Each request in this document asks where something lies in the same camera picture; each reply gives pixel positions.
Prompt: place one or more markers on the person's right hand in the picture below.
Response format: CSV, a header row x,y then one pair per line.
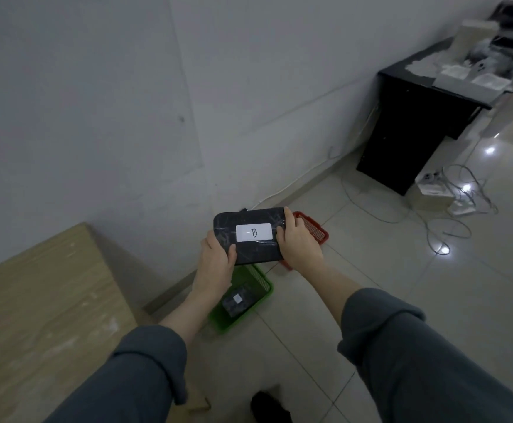
x,y
300,248

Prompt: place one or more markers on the person's left hand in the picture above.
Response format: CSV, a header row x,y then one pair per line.
x,y
212,268

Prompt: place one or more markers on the person's right thumb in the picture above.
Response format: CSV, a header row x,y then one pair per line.
x,y
281,237

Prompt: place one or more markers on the person's left thumb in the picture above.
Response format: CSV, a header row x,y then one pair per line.
x,y
229,255

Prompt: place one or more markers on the black pouch with white label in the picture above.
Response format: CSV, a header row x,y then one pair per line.
x,y
256,251

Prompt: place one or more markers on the person's right forearm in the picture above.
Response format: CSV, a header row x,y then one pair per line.
x,y
406,348

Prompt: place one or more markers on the person's left forearm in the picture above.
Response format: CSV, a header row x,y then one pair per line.
x,y
151,365

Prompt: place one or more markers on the red plastic basket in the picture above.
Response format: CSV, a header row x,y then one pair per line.
x,y
314,231

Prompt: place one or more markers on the green plastic basket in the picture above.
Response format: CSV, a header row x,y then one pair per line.
x,y
261,282

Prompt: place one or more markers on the small black labelled pouch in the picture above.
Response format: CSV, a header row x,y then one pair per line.
x,y
237,300

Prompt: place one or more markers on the white box with adapter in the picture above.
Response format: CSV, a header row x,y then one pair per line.
x,y
432,191

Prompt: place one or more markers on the person's black shoe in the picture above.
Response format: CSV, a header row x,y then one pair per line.
x,y
267,409

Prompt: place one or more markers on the black desk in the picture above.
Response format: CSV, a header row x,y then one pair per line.
x,y
401,127

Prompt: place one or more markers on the white power strip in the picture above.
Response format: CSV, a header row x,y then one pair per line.
x,y
461,209

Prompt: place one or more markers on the white shallow tray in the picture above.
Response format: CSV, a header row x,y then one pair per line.
x,y
492,87
452,79

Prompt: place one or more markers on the tall white box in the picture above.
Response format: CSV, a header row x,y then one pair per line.
x,y
472,39

